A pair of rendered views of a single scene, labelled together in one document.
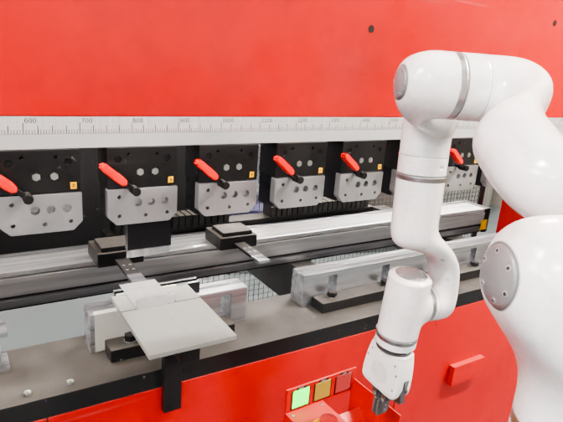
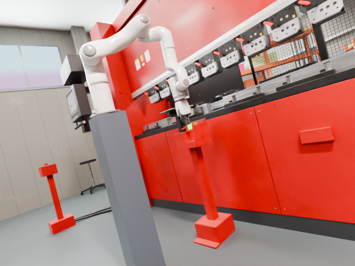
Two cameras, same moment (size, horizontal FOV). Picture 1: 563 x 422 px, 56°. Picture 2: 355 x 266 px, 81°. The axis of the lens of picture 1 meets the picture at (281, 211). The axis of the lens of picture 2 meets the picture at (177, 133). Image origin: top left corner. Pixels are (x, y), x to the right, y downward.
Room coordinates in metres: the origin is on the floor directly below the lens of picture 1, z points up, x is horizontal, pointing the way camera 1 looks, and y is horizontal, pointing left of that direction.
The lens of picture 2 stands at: (0.68, -1.66, 0.79)
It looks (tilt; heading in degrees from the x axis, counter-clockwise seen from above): 0 degrees down; 81
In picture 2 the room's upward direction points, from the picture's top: 15 degrees counter-clockwise
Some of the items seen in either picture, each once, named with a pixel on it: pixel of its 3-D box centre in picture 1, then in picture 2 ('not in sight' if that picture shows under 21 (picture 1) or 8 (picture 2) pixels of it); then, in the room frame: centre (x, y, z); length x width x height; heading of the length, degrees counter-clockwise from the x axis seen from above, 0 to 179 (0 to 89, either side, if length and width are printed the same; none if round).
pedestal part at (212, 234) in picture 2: not in sight; (213, 228); (0.98, -0.19, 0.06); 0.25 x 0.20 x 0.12; 35
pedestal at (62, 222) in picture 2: not in sight; (54, 195); (-0.58, 1.15, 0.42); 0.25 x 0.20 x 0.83; 33
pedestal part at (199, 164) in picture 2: not in sight; (204, 182); (1.00, -0.17, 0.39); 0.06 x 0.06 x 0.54; 35
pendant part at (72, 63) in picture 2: not in sight; (82, 96); (0.05, 1.09, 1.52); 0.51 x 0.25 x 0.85; 120
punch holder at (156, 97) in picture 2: not in sight; (155, 94); (0.91, 0.65, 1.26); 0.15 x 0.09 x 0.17; 123
